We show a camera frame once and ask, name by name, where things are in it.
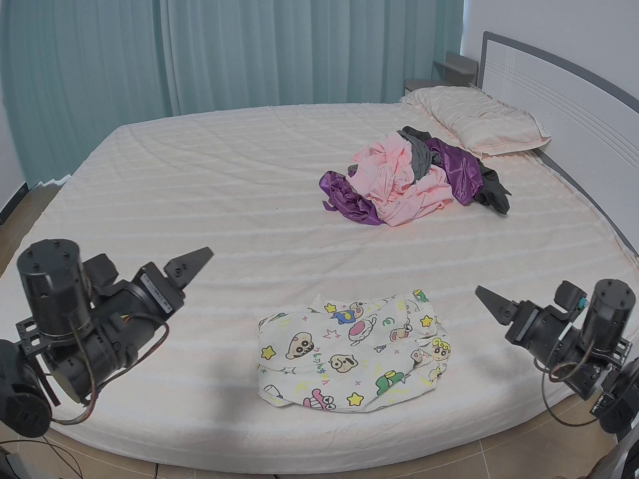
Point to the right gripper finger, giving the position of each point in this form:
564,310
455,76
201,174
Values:
496,305

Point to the white printed pyjama top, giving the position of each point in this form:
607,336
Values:
349,352

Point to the grey bedside table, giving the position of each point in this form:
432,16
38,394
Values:
449,68

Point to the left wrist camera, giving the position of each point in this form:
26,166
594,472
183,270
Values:
102,272

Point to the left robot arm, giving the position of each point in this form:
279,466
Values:
50,292

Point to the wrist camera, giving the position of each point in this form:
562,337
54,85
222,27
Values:
569,300
102,272

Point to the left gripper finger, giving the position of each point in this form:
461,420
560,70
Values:
187,267

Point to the blue-green curtain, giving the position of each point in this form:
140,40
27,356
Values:
249,33

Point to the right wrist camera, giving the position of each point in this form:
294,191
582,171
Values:
569,300

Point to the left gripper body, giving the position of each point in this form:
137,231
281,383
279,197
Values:
149,297

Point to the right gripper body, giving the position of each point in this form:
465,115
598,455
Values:
539,330

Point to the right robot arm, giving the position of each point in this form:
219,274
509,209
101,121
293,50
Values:
609,317

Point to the cream pillow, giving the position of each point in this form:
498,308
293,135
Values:
479,117

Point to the bed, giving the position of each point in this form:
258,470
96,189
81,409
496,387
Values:
249,192

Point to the pile of clothes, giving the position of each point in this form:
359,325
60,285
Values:
409,182

